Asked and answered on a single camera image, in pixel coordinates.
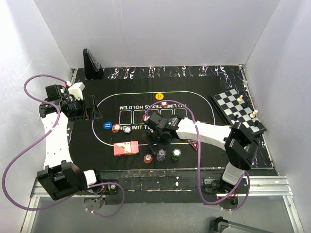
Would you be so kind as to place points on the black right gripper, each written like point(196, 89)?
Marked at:
point(149, 141)

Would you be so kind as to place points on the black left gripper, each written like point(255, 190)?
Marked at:
point(95, 113)

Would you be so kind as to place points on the blue poker chip stack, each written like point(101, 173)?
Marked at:
point(161, 154)

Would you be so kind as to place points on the red poker chip stack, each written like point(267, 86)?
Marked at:
point(148, 158)

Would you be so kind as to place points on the blue small blind button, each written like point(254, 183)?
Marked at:
point(107, 125)

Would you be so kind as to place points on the red chips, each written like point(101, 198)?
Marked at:
point(116, 128)
point(164, 104)

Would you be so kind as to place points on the red triangular acrylic marker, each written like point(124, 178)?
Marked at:
point(194, 144)

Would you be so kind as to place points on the blue chips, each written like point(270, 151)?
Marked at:
point(127, 129)

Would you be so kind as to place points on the yellow round dealer button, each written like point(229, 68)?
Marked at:
point(159, 96)

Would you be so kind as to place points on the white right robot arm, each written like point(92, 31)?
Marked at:
point(237, 141)

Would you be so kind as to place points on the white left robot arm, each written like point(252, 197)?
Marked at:
point(60, 177)

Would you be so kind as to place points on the green poker chip stack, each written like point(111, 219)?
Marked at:
point(176, 153)

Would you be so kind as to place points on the red playing card box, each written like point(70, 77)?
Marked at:
point(125, 148)

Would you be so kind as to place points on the black poker table mat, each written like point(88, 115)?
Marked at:
point(124, 101)

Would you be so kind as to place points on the black card shoe stand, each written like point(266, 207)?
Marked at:
point(93, 69)

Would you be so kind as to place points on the black chess piece left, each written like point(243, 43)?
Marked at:
point(235, 117)

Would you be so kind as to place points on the black white chess board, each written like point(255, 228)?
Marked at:
point(227, 105)

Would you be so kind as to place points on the white chess pawn far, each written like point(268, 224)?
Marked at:
point(240, 98)

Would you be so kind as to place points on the white chess pawn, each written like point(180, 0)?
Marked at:
point(254, 113)
point(240, 98)

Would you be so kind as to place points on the white chess pawn near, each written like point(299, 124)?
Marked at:
point(254, 113)

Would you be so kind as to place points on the black case bottom corner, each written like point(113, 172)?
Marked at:
point(221, 225)

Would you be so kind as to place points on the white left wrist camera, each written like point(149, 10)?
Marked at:
point(76, 90)

